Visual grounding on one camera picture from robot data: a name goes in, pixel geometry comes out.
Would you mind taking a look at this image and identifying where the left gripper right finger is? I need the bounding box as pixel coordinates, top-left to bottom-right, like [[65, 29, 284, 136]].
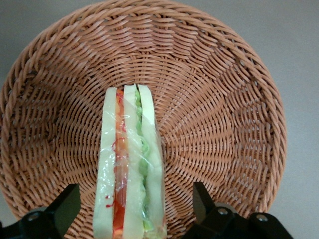
[[169, 182, 294, 239]]

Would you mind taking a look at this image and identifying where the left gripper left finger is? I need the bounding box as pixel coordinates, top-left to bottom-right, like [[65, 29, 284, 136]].
[[0, 183, 81, 239]]

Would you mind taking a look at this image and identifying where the plastic triangle sandwich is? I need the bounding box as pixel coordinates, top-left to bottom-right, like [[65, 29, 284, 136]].
[[93, 84, 166, 239]]

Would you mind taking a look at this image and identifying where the round brown wicker basket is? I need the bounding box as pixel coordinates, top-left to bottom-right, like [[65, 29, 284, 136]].
[[0, 0, 288, 239]]

